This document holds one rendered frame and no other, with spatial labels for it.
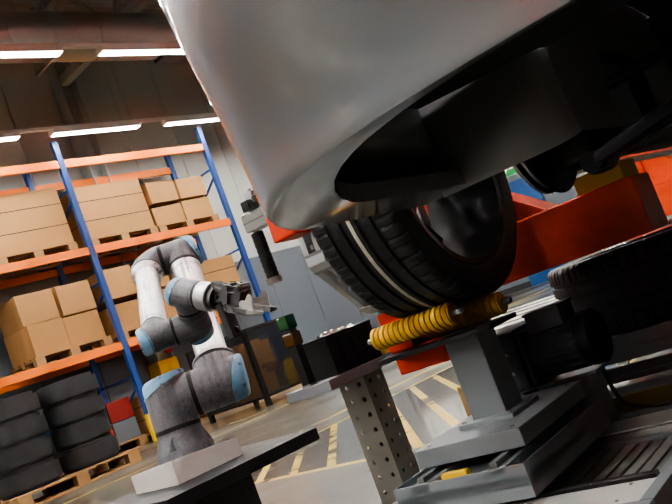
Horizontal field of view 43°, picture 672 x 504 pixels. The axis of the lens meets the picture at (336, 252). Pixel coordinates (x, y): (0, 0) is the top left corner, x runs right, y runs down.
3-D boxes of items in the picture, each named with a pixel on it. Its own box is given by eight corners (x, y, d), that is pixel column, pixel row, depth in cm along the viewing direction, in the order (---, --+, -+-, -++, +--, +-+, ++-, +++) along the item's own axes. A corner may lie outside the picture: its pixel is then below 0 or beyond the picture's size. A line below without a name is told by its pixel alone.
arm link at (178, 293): (185, 295, 270) (175, 270, 265) (215, 300, 264) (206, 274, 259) (167, 313, 264) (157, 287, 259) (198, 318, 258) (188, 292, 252)
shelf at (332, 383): (332, 390, 231) (328, 380, 231) (288, 404, 241) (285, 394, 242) (412, 352, 266) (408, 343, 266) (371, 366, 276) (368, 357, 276)
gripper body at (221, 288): (237, 287, 245) (205, 282, 252) (237, 316, 247) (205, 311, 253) (253, 283, 252) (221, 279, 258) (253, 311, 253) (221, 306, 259)
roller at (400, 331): (460, 323, 200) (451, 300, 200) (366, 355, 217) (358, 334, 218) (471, 318, 204) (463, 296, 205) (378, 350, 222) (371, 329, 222)
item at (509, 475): (538, 501, 179) (521, 457, 180) (405, 525, 200) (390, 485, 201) (613, 427, 219) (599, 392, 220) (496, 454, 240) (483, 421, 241)
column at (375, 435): (413, 511, 245) (362, 375, 249) (387, 516, 251) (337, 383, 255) (430, 498, 253) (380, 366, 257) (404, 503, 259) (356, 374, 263)
